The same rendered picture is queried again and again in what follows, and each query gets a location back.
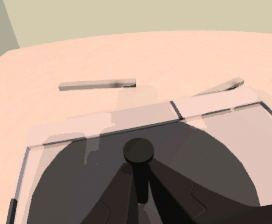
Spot black metal pin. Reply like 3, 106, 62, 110
123, 137, 155, 205

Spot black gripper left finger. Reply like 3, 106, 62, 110
81, 163, 139, 224

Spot grey metal disc with small centre hole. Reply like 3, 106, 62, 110
27, 121, 261, 224

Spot grey flat bar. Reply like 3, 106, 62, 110
193, 77, 245, 96

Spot grey rimmed tray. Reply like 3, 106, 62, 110
6, 87, 272, 224

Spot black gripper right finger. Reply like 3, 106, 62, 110
148, 157, 272, 224

